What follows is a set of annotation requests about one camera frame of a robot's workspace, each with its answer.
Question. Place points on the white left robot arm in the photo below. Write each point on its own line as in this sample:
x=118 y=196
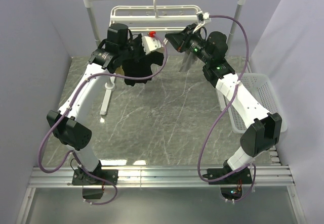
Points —
x=67 y=124

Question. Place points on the grey hanging underwear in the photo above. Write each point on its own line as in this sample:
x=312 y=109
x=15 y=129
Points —
x=188 y=60

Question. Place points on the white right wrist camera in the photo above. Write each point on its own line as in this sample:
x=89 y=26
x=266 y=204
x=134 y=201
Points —
x=203 y=18

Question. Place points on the aluminium mounting rail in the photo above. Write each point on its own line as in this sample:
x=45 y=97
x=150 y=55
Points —
x=160 y=177

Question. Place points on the white plastic basket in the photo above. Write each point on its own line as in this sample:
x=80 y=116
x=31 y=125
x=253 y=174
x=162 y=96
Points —
x=261 y=89

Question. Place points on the khaki underwear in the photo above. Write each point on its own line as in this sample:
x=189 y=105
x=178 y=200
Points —
x=120 y=71

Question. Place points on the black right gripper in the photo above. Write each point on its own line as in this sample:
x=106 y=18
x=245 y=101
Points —
x=180 y=41

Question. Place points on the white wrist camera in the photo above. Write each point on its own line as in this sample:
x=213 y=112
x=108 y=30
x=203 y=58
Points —
x=203 y=18
x=151 y=44

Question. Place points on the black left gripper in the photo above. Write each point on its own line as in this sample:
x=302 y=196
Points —
x=139 y=40

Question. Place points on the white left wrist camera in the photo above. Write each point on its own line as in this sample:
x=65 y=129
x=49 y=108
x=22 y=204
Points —
x=151 y=44

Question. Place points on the white clip hanger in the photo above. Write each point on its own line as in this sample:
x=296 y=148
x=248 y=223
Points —
x=164 y=19

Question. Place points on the black underwear beige waistband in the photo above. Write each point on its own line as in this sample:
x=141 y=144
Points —
x=142 y=67

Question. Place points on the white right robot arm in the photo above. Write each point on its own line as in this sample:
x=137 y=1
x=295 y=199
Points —
x=262 y=126

